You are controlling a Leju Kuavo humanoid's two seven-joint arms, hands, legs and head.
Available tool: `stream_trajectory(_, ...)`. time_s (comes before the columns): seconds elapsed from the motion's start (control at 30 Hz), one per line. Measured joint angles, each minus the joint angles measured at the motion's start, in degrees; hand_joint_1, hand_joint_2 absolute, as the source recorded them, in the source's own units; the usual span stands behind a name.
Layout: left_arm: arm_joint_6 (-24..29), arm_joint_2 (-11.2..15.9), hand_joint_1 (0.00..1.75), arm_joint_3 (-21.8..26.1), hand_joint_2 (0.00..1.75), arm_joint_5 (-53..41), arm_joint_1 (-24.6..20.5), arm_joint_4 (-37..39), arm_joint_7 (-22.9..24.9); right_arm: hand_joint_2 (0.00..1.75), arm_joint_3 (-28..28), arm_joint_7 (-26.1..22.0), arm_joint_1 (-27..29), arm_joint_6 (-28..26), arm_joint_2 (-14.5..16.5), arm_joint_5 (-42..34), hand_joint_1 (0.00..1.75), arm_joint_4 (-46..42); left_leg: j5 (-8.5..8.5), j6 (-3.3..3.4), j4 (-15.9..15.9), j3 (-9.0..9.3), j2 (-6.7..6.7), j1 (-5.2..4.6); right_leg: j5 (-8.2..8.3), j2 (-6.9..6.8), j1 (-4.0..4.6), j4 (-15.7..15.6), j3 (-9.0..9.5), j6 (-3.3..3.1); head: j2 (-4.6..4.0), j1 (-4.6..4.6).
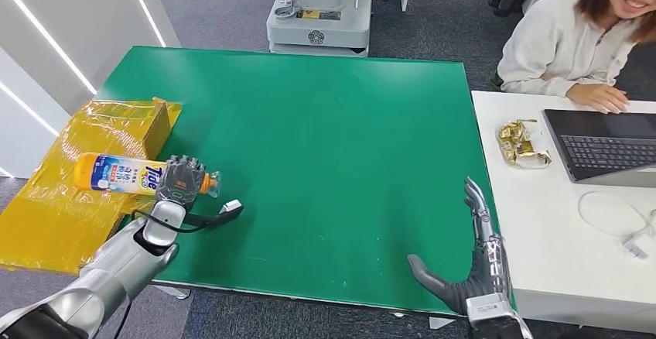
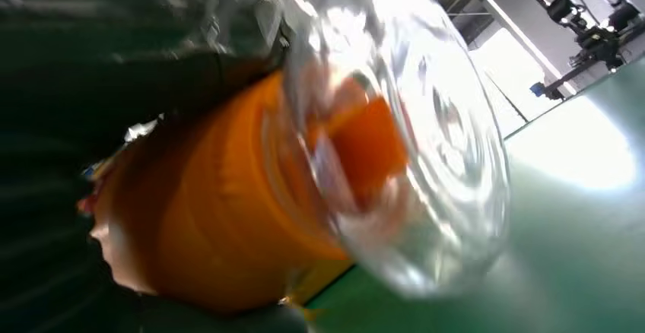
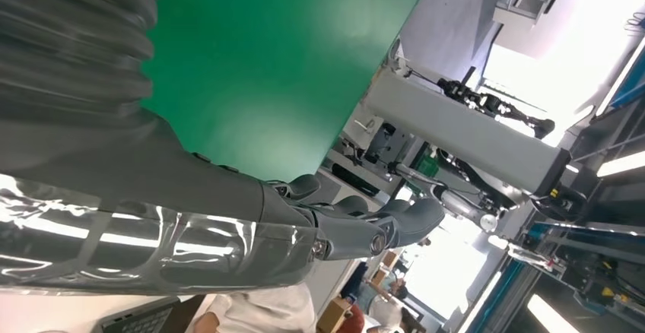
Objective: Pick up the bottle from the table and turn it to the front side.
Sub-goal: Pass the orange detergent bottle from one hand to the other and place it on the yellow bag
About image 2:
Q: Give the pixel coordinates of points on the black metal frame rig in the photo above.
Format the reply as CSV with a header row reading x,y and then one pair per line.
x,y
594,38

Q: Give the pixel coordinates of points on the orange bottle with clear cap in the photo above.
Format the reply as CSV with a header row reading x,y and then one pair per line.
x,y
227,195

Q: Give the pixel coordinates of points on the green table mat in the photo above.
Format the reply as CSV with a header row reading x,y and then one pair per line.
x,y
554,270

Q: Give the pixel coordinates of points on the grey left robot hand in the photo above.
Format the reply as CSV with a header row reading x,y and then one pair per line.
x,y
126,43

